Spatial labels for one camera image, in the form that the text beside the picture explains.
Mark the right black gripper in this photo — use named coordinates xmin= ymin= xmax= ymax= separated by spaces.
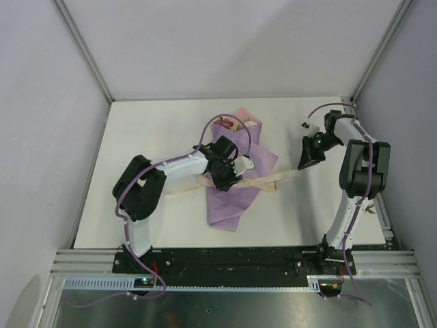
xmin=298 ymin=133 xmax=343 ymax=171

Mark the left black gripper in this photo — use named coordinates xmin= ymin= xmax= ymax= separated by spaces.
xmin=210 ymin=159 xmax=242 ymax=192

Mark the cream ribbon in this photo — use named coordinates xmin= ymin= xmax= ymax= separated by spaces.
xmin=164 ymin=169 xmax=300 ymax=197

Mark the pink wrapping paper sheet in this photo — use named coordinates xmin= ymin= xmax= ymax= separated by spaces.
xmin=206 ymin=107 xmax=279 ymax=232

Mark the dark pink rose stem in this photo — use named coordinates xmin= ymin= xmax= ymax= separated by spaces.
xmin=214 ymin=116 xmax=234 ymax=130

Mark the light pink rose stem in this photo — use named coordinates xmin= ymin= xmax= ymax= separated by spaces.
xmin=235 ymin=120 xmax=259 ymax=131

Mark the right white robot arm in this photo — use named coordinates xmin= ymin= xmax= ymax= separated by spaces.
xmin=295 ymin=110 xmax=391 ymax=275

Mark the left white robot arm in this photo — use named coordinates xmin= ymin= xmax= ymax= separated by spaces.
xmin=112 ymin=136 xmax=255 ymax=273

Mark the small dry leaf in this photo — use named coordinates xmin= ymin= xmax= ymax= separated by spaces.
xmin=365 ymin=204 xmax=376 ymax=215

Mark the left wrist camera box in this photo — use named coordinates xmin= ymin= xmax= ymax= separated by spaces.
xmin=234 ymin=156 xmax=255 ymax=176

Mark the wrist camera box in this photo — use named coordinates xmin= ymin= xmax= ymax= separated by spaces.
xmin=234 ymin=156 xmax=255 ymax=176
xmin=300 ymin=122 xmax=320 ymax=137

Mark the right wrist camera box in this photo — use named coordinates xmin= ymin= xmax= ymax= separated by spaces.
xmin=300 ymin=122 xmax=320 ymax=137

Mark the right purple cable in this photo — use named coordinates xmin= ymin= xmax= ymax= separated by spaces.
xmin=307 ymin=101 xmax=373 ymax=307

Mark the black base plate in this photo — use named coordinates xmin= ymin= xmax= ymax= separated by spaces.
xmin=112 ymin=245 xmax=356 ymax=288

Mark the aluminium frame rail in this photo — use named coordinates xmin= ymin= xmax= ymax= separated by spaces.
xmin=51 ymin=249 xmax=117 ymax=276

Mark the white cable duct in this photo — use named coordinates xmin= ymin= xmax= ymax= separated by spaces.
xmin=64 ymin=277 xmax=320 ymax=292

